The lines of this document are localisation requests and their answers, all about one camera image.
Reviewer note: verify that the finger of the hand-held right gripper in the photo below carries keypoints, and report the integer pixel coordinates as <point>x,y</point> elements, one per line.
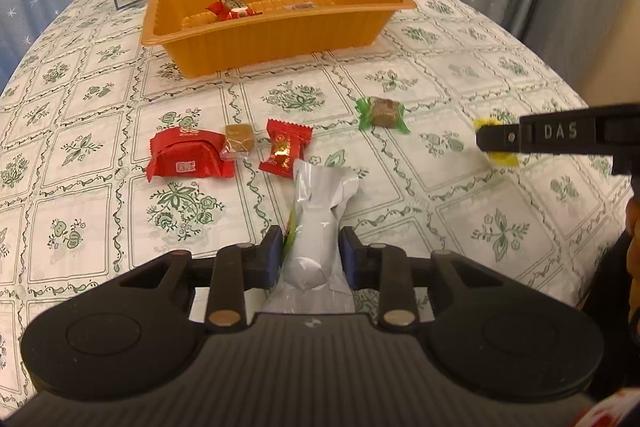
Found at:
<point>497,138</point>

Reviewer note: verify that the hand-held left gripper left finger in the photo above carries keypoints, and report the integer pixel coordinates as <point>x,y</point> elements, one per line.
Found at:
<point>274,257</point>

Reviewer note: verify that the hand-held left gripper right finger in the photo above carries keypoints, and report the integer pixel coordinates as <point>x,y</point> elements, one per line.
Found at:
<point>348,257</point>

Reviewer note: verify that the yellow candy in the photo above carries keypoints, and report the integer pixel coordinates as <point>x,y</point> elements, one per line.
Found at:
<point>502,158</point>

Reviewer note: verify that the white snack packet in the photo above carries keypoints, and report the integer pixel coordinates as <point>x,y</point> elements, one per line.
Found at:
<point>315,232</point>

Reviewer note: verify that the small red candy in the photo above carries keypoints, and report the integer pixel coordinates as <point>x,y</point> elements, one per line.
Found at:
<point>282,147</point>

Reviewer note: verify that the green candy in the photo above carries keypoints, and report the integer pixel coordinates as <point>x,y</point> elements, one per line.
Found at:
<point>385,112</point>

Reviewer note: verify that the caramel candy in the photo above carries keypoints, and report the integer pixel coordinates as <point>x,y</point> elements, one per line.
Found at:
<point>237,138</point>

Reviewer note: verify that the large red snack packet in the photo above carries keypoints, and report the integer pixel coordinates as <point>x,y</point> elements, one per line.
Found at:
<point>185,157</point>

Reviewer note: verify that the orange plastic tray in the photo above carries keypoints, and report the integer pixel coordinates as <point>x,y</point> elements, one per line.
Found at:
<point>280,42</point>

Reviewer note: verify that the red white-label candy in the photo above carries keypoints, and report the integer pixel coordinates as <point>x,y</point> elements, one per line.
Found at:
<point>232,8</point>

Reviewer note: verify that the person's right forearm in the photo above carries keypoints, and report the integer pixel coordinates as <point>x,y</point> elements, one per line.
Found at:
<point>634,247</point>

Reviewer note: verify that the floral checked tablecloth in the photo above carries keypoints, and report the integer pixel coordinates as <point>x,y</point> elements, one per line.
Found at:
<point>450,217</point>

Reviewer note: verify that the person's red floral clothing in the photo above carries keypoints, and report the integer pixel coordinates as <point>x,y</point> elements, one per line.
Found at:
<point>615,414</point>

